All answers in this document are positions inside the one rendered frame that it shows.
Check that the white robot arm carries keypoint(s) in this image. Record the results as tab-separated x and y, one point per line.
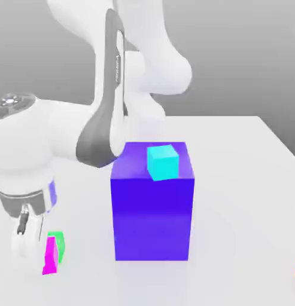
30	133

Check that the small cyan cube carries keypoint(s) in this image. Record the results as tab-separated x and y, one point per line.
163	163

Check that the small green cube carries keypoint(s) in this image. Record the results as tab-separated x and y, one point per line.
61	243

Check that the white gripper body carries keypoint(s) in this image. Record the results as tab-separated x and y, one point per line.
32	239

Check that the small magenta cube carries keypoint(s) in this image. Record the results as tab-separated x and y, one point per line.
50	258

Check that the large blue box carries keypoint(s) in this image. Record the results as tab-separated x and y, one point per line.
152	220

